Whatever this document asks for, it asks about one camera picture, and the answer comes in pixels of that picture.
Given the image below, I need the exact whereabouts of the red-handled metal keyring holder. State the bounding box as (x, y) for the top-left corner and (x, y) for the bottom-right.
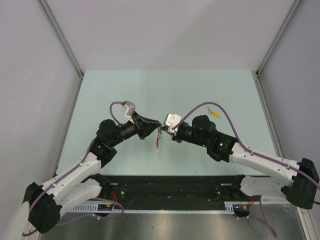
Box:
(156, 127), (162, 149)

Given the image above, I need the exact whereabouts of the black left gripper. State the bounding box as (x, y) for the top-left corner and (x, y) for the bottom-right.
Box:
(109, 111), (160, 147)

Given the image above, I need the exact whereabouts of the aluminium corner post left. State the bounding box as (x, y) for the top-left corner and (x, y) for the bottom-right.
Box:
(36, 0), (84, 80)

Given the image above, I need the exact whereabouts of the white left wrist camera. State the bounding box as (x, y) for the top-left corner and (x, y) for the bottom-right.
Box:
(121, 101), (136, 123)

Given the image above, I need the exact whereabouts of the aluminium rail right side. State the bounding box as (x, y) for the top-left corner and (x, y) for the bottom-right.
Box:
(251, 71), (285, 157)

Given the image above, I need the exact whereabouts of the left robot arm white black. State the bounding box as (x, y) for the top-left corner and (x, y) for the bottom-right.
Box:
(23, 112), (161, 234)

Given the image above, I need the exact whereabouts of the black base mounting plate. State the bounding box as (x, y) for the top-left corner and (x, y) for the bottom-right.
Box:
(104, 175), (259, 202)

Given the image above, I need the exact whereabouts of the silver key with yellow tag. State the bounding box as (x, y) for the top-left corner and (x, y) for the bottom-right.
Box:
(206, 106), (221, 119)

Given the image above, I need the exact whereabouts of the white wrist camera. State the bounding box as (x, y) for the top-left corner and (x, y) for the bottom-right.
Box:
(163, 113), (182, 131)
(121, 101), (136, 123)

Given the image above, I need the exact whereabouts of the grey slotted cable duct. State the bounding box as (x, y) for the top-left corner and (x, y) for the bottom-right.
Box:
(67, 201), (235, 215)

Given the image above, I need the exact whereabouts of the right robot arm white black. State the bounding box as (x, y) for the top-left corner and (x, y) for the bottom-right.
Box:
(160, 114), (320, 210)

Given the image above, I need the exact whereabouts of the aluminium corner post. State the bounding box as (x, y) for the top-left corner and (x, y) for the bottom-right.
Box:
(36, 0), (84, 80)
(255, 0), (304, 78)

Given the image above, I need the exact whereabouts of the aluminium corner post right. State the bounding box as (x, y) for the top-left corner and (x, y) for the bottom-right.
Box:
(255, 0), (304, 78)

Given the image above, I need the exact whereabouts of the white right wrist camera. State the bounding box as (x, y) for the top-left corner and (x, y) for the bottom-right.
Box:
(163, 113), (182, 131)

